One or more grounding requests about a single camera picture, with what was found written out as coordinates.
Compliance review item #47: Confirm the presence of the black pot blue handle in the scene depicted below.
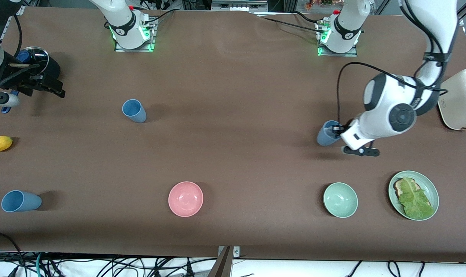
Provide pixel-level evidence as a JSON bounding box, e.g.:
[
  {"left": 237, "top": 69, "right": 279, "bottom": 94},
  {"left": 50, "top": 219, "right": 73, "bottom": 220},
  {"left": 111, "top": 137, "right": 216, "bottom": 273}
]
[{"left": 2, "top": 46, "right": 61, "bottom": 114}]

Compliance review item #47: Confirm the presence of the blue cup holding paper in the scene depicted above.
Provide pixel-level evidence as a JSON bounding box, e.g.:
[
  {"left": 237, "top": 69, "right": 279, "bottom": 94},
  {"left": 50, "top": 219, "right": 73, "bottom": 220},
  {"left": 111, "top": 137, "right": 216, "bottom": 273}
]
[{"left": 317, "top": 120, "right": 343, "bottom": 147}]

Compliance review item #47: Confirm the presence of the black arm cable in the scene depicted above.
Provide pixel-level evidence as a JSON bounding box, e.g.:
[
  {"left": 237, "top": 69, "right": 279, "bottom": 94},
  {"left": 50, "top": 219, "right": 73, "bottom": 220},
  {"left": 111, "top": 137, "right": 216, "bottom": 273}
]
[
  {"left": 336, "top": 0, "right": 449, "bottom": 127},
  {"left": 10, "top": 13, "right": 39, "bottom": 85}
]

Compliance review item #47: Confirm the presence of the toast slice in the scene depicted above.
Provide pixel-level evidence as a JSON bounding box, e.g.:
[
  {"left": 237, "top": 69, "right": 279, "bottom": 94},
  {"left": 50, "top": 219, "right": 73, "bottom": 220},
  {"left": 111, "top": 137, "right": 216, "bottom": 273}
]
[{"left": 394, "top": 178, "right": 431, "bottom": 208}]

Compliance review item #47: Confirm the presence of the mint green plate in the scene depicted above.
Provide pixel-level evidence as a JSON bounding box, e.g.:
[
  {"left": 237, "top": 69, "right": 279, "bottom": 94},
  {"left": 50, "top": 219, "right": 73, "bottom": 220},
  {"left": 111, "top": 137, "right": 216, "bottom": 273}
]
[{"left": 388, "top": 170, "right": 439, "bottom": 221}]

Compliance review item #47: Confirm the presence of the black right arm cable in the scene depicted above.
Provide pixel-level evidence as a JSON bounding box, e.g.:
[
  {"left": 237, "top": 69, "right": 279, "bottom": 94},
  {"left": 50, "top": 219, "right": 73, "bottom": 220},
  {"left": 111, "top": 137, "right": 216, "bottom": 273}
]
[{"left": 10, "top": 13, "right": 39, "bottom": 85}]

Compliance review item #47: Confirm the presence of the brown support beam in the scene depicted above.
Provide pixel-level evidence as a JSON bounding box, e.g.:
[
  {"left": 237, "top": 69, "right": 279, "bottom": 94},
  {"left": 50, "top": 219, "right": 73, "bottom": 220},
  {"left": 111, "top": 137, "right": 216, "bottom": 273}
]
[{"left": 207, "top": 246, "right": 233, "bottom": 277}]

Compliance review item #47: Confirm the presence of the black base cable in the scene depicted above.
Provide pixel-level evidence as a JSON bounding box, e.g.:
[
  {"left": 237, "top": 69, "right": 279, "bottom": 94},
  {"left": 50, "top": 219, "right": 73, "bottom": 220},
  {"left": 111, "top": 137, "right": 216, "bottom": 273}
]
[
  {"left": 293, "top": 11, "right": 322, "bottom": 24},
  {"left": 141, "top": 8, "right": 176, "bottom": 28},
  {"left": 262, "top": 17, "right": 326, "bottom": 33}
]

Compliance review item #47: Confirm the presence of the metal table edge bracket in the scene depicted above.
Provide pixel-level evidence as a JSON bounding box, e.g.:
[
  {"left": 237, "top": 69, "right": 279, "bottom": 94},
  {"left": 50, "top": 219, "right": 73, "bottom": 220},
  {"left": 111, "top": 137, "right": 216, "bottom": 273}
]
[{"left": 218, "top": 246, "right": 240, "bottom": 258}]

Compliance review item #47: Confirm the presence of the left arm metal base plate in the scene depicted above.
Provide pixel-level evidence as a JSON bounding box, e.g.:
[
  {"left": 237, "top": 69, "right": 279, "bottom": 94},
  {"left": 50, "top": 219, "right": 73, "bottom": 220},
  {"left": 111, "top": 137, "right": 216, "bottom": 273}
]
[{"left": 318, "top": 21, "right": 358, "bottom": 57}]

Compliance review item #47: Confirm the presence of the pink bowl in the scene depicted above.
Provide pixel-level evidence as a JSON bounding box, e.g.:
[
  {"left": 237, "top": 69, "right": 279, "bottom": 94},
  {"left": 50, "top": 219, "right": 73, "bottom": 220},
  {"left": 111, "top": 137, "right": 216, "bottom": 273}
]
[{"left": 168, "top": 181, "right": 204, "bottom": 217}]

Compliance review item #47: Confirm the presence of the grey metal box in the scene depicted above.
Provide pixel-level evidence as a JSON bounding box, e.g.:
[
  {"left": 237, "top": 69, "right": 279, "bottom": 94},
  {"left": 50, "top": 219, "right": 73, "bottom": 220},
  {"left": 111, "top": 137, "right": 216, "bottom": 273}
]
[{"left": 211, "top": 0, "right": 268, "bottom": 12}]

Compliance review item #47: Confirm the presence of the black looped cable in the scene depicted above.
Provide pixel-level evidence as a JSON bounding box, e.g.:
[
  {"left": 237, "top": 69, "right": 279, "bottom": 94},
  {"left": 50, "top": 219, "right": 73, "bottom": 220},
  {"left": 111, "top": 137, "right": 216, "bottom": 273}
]
[{"left": 0, "top": 232, "right": 26, "bottom": 277}]

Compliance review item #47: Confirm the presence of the aluminium table rail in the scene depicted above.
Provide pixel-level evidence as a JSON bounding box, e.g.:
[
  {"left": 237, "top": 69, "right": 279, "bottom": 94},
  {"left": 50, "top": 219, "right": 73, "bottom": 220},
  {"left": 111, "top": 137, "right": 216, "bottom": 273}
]
[{"left": 0, "top": 15, "right": 15, "bottom": 41}]

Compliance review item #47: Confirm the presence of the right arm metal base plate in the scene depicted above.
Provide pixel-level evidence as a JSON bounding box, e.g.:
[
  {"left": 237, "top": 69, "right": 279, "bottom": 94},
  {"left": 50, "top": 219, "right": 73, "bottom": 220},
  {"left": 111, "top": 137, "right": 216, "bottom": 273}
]
[{"left": 115, "top": 17, "right": 157, "bottom": 52}]

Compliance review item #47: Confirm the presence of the cream toaster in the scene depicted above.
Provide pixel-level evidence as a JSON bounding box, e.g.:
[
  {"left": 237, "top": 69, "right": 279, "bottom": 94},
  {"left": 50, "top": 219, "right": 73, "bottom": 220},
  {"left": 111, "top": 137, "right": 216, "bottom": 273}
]
[{"left": 437, "top": 68, "right": 466, "bottom": 131}]

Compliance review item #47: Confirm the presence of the mint green bowl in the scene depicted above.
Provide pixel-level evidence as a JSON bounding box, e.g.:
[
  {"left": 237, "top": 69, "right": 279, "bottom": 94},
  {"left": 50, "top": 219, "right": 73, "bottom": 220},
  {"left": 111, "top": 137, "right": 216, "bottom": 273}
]
[{"left": 323, "top": 182, "right": 359, "bottom": 219}]

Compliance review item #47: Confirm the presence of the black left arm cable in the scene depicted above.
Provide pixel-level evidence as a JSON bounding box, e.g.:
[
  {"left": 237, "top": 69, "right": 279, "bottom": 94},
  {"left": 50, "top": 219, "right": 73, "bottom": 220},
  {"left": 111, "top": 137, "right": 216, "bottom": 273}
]
[{"left": 336, "top": 0, "right": 449, "bottom": 127}]

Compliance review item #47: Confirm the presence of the glass lid blue knob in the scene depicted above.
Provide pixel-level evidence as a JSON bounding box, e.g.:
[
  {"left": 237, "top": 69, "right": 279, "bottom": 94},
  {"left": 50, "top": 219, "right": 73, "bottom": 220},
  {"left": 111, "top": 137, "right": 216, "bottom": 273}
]
[{"left": 16, "top": 47, "right": 50, "bottom": 74}]

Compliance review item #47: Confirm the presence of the green lettuce leaf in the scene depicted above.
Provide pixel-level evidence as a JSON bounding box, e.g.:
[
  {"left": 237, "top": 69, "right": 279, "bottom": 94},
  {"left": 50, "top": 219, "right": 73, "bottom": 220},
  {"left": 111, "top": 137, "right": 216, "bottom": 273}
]
[{"left": 398, "top": 177, "right": 435, "bottom": 220}]

